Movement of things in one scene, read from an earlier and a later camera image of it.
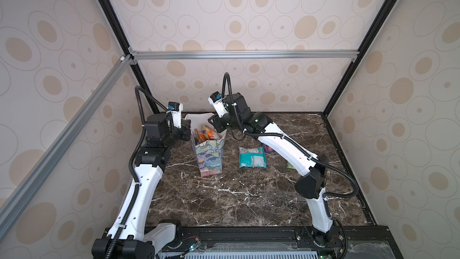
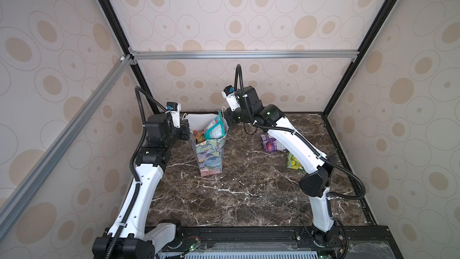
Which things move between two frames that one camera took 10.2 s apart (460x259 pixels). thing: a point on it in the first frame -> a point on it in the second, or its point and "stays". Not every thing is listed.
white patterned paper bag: x=208 y=142 stays
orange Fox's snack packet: x=200 y=137 stays
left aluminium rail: x=12 y=207 stays
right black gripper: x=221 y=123 -> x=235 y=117
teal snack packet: x=253 y=157 -> x=215 y=129
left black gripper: x=186 y=124 stays
